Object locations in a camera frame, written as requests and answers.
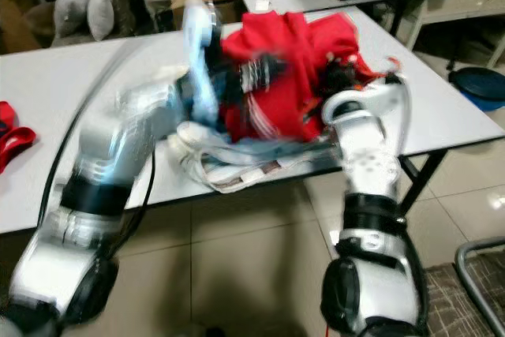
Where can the grey white pillow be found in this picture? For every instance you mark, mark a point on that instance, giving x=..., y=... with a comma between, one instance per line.
x=72, y=7
x=102, y=9

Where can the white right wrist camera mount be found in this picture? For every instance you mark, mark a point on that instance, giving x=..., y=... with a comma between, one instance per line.
x=394, y=96

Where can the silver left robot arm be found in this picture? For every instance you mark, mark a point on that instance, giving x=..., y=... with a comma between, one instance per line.
x=102, y=163

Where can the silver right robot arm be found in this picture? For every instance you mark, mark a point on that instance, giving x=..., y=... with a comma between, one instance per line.
x=371, y=171

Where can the dark woven rug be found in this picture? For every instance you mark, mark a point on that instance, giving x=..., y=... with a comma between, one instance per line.
x=454, y=305

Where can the dark blue round stool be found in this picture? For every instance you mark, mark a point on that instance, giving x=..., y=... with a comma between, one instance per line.
x=477, y=88

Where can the beige desk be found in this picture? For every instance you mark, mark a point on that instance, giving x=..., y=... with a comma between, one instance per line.
x=469, y=5

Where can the cream white garment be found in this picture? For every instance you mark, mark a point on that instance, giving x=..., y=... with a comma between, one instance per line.
x=237, y=167

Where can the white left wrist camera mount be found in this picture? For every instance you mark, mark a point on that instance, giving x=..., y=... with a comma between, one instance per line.
x=200, y=53

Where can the wide cardboard box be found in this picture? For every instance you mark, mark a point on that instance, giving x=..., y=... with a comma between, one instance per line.
x=201, y=7

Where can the black table leg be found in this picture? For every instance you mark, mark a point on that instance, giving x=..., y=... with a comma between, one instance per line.
x=422, y=183

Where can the tall cardboard box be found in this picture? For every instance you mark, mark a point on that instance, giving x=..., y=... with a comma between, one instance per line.
x=16, y=21

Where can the red striped garment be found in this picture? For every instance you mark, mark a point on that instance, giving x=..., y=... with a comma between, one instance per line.
x=300, y=53

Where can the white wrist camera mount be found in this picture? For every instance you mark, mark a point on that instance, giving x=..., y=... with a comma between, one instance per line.
x=394, y=96
x=200, y=53

